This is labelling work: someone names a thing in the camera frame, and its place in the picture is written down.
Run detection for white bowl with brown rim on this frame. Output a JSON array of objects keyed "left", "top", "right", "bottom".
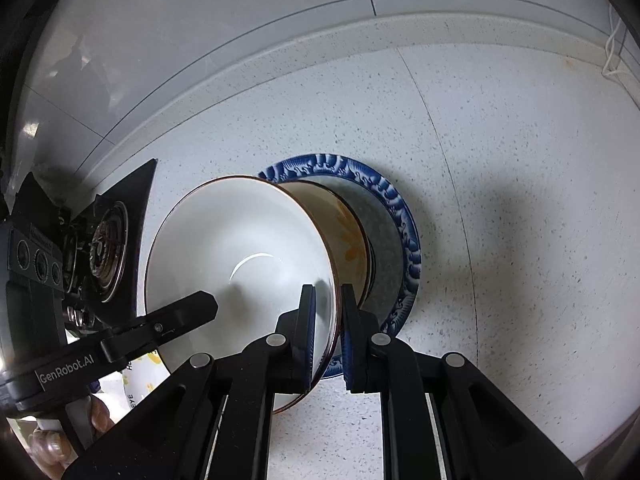
[{"left": 144, "top": 175, "right": 342, "bottom": 415}]

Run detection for blue rimmed plate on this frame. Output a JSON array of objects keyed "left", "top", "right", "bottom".
[{"left": 257, "top": 155, "right": 422, "bottom": 381}]

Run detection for white cable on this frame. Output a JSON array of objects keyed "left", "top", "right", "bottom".
[{"left": 601, "top": 15, "right": 632, "bottom": 80}]

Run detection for brown bowl with orange flower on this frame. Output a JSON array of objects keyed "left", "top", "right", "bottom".
[{"left": 277, "top": 180, "right": 373, "bottom": 307}]

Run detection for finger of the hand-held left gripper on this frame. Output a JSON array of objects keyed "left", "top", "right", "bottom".
[{"left": 102, "top": 290, "right": 219, "bottom": 364}]

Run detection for black gas stove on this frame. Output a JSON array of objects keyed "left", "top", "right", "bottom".
[{"left": 50, "top": 159, "right": 158, "bottom": 333}]

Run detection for white plate with yellow bears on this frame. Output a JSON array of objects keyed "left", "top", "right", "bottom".
[{"left": 117, "top": 350, "right": 169, "bottom": 413}]

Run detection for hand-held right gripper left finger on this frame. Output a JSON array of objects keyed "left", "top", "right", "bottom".
[{"left": 62, "top": 284, "right": 318, "bottom": 480}]

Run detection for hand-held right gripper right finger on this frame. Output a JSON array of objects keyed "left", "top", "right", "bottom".
[{"left": 340, "top": 284, "right": 584, "bottom": 480}]

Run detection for person's left hand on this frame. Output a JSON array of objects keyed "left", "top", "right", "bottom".
[{"left": 27, "top": 392, "right": 113, "bottom": 472}]

